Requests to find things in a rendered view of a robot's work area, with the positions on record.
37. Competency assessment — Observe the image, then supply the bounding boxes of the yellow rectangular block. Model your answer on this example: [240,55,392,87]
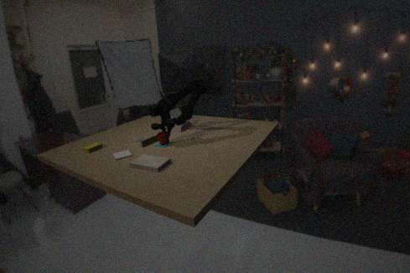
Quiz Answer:
[83,143,102,154]

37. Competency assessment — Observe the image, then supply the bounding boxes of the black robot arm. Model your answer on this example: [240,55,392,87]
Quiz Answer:
[148,80,208,128]

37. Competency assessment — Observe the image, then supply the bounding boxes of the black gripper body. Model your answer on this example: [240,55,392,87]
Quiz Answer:
[151,113,181,130]

